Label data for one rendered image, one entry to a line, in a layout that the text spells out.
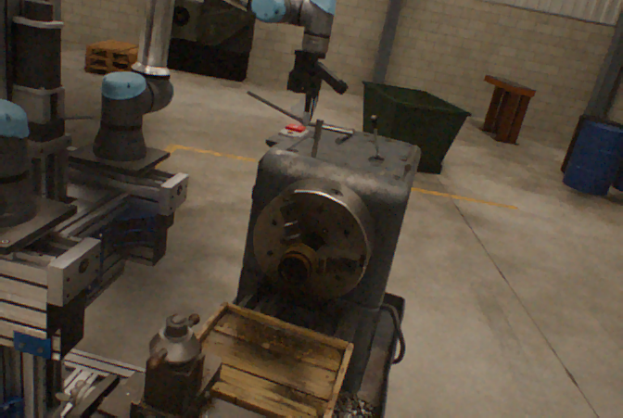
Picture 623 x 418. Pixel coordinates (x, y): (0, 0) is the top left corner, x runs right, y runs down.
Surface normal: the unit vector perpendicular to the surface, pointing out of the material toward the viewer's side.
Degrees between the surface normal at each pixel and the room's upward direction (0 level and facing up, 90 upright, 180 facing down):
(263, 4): 90
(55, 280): 90
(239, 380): 0
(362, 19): 90
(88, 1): 90
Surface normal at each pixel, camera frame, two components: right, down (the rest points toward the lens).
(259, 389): 0.18, -0.92
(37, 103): -0.17, 0.31
